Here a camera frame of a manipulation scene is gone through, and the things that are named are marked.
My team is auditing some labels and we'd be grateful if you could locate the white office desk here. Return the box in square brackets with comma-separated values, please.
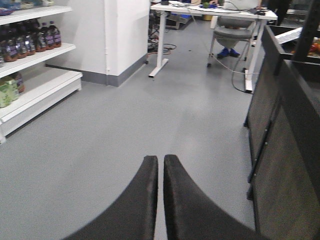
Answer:
[148, 0, 277, 93]

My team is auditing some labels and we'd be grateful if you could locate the dark wooden display stand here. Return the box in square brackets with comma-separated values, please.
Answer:
[244, 0, 320, 240]

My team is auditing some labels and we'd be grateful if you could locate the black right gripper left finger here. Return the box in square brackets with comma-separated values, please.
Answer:
[65, 155, 159, 240]

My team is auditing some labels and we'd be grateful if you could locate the grey office chair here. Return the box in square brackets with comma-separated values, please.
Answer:
[207, 16, 257, 67]

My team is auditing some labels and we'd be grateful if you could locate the white store shelving unit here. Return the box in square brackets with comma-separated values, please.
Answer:
[0, 0, 83, 145]

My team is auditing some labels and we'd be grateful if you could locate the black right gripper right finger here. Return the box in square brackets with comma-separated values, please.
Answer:
[163, 154, 265, 240]

